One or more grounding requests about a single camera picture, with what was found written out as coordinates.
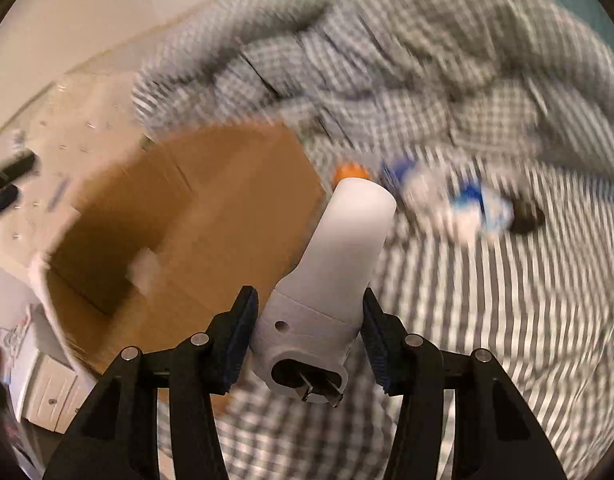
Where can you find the black round item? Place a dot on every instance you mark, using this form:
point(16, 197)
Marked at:
point(527, 217)

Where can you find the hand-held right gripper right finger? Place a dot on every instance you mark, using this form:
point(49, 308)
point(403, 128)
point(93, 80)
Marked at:
point(373, 342)

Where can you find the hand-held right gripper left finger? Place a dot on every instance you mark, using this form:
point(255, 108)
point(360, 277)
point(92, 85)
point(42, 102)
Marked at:
point(239, 342)

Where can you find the grey gingham duvet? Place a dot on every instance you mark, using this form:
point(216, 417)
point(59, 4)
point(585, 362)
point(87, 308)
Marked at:
point(387, 60)

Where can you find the white electric shaver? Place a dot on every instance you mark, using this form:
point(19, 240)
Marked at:
point(337, 260)

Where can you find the brown cardboard box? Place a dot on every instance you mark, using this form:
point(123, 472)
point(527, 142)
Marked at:
point(212, 200)

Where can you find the white nightstand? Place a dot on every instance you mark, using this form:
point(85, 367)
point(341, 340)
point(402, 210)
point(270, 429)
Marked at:
point(52, 390)

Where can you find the small-check grey bed sheet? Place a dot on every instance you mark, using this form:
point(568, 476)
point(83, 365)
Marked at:
point(487, 310)

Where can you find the blue white packet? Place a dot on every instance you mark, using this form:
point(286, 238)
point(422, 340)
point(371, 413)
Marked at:
point(462, 210)

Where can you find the beige tufted headboard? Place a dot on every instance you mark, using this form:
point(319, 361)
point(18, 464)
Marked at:
point(87, 120)

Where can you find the small orange ball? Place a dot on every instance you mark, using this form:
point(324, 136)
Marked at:
point(349, 172)

